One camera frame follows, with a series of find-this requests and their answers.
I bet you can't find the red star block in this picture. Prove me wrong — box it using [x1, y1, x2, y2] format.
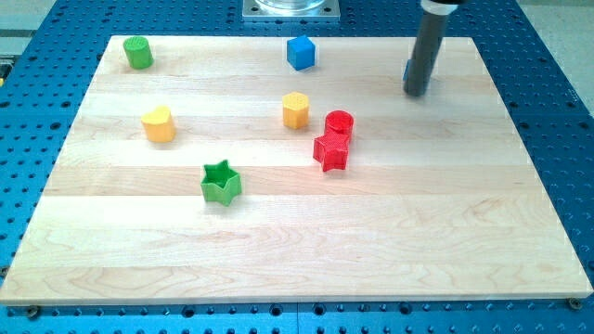
[313, 131, 350, 173]

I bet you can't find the green star block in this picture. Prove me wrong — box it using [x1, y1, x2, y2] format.
[200, 160, 242, 207]

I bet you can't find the wooden board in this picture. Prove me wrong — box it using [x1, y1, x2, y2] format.
[1, 35, 592, 306]

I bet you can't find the yellow hexagon block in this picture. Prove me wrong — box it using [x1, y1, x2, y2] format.
[282, 92, 310, 129]

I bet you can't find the red cylinder block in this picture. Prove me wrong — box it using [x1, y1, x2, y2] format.
[324, 109, 355, 140]

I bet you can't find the blue cube block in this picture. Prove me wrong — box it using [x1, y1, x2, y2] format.
[287, 35, 316, 71]

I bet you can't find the blue block behind pusher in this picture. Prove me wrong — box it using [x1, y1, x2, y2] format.
[403, 59, 412, 82]

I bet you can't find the yellow heart block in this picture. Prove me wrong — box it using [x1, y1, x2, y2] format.
[140, 106, 176, 143]

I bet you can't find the green cylinder block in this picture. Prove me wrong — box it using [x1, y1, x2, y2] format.
[123, 35, 154, 70]

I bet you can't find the gray cylindrical pusher tool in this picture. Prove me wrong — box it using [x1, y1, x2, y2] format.
[404, 0, 462, 97]

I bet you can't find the blue perforated table plate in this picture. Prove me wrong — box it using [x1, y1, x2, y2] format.
[1, 1, 593, 333]

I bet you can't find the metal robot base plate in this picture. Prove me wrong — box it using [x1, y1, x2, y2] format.
[241, 0, 341, 21]

